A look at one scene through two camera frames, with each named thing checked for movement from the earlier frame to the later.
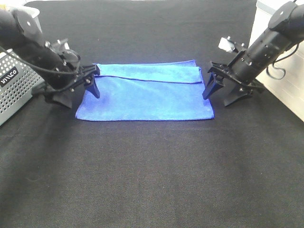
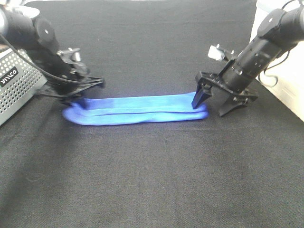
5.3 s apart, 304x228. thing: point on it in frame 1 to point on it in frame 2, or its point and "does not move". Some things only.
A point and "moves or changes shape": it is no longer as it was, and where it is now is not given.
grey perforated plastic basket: (18, 78) does not move
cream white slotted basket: (285, 78) does not move
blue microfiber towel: (147, 91) moves or changes shape
